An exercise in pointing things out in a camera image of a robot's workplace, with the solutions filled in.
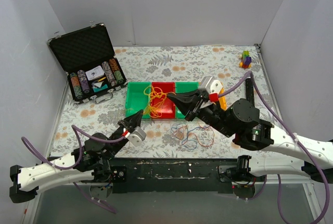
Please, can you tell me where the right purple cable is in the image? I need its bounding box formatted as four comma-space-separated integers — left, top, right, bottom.
215, 70, 331, 224

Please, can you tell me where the white wire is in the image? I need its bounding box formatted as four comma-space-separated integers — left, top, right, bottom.
170, 126, 183, 140

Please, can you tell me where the purple cable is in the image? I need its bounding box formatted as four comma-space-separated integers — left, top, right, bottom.
21, 124, 131, 214
215, 70, 331, 224

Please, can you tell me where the orange bin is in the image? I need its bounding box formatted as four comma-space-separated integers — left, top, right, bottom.
219, 85, 227, 111

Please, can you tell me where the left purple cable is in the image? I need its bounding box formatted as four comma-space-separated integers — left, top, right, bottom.
21, 124, 131, 214

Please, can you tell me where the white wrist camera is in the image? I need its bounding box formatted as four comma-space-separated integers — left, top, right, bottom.
198, 76, 223, 103
127, 127, 146, 146

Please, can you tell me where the floral table mat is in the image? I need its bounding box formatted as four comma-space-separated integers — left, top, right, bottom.
50, 45, 275, 158

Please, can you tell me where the red bin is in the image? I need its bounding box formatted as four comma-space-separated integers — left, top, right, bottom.
149, 82, 175, 119

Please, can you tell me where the green bin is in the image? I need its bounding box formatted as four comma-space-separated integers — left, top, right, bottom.
175, 82, 199, 119
125, 82, 151, 117

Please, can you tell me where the aluminium frame rail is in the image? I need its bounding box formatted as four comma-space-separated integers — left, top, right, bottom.
254, 43, 322, 218

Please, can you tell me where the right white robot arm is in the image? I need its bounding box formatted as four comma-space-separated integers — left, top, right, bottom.
167, 90, 332, 184

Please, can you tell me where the colourful toy block figure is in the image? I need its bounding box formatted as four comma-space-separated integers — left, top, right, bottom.
239, 51, 252, 69

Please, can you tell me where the black poker chip case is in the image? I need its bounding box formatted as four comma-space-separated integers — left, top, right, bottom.
47, 23, 128, 104

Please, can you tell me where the right green bin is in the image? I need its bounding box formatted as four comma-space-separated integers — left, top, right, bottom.
175, 82, 199, 119

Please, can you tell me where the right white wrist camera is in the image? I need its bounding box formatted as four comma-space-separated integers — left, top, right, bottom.
198, 76, 223, 103

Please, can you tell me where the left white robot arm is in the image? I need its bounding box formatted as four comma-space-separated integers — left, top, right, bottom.
9, 110, 146, 203

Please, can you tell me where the black microphone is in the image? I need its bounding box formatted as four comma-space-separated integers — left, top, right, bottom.
245, 73, 255, 106

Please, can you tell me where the left green bin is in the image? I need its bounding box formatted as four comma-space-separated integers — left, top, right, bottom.
125, 82, 151, 117

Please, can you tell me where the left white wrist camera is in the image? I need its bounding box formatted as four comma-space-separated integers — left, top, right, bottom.
127, 127, 146, 146

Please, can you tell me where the orange wire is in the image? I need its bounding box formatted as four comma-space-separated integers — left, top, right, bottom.
171, 119, 216, 149

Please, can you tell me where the yellow wire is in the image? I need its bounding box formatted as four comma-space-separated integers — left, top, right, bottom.
142, 85, 170, 119

